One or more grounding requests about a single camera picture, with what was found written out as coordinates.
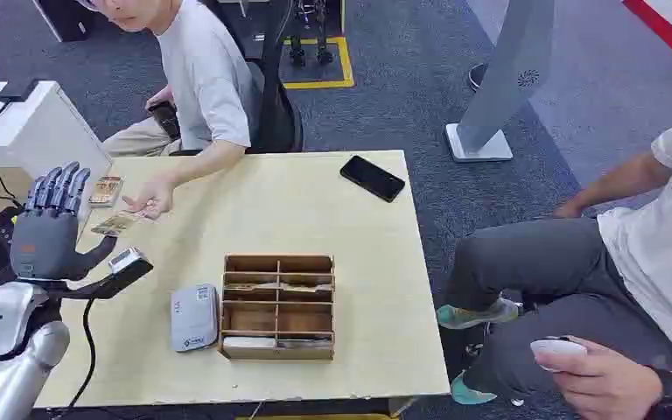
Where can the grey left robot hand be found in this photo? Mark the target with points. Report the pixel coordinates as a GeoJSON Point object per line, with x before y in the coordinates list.
{"type": "Point", "coordinates": [43, 243]}

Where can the yellow autumn picture card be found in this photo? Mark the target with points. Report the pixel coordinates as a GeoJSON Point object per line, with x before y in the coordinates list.
{"type": "Point", "coordinates": [113, 225]}

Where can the white side cabinet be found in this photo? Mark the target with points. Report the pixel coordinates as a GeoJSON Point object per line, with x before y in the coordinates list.
{"type": "Point", "coordinates": [29, 136]}

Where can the person's hand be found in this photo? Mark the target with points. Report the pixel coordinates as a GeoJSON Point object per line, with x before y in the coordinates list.
{"type": "Point", "coordinates": [149, 198]}
{"type": "Point", "coordinates": [602, 385]}

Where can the black power adapter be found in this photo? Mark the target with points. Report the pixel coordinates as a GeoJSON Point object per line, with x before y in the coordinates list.
{"type": "Point", "coordinates": [18, 90]}

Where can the black phone in hand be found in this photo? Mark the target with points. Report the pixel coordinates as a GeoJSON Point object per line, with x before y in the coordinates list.
{"type": "Point", "coordinates": [165, 119]}

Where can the black cabinet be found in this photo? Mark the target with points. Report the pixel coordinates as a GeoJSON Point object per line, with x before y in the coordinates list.
{"type": "Point", "coordinates": [66, 17]}

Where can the white cards in box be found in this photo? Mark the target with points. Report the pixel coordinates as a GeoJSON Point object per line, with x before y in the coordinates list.
{"type": "Point", "coordinates": [249, 342]}

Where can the person in pale shirt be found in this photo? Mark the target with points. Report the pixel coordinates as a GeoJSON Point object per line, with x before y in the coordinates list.
{"type": "Point", "coordinates": [205, 75]}

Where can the cards in box slot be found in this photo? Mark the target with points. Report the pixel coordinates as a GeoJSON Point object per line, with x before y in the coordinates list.
{"type": "Point", "coordinates": [278, 287]}

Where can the wooden divided card box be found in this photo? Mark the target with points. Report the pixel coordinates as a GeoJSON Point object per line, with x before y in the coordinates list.
{"type": "Point", "coordinates": [278, 316]}

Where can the black office chair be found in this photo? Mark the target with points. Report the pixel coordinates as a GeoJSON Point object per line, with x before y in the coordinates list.
{"type": "Point", "coordinates": [278, 116]}

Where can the dark cards in box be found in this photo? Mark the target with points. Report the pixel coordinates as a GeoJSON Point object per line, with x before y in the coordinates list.
{"type": "Point", "coordinates": [306, 344]}

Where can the black smartphone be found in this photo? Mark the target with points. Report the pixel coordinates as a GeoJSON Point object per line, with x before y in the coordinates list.
{"type": "Point", "coordinates": [372, 178]}

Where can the black robot legs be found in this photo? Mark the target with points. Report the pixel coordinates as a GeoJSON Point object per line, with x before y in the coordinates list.
{"type": "Point", "coordinates": [311, 35]}

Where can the teal shoe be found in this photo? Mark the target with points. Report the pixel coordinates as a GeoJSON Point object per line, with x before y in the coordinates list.
{"type": "Point", "coordinates": [469, 316]}
{"type": "Point", "coordinates": [466, 393]}

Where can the white floor stand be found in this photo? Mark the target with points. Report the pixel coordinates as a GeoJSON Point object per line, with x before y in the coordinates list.
{"type": "Point", "coordinates": [504, 75]}

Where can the white remote control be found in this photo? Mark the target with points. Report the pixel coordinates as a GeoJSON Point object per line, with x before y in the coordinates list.
{"type": "Point", "coordinates": [556, 348]}

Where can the person in white shirt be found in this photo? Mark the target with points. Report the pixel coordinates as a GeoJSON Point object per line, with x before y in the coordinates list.
{"type": "Point", "coordinates": [574, 272]}

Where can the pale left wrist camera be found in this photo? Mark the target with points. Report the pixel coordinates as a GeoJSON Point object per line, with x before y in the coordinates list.
{"type": "Point", "coordinates": [130, 264]}

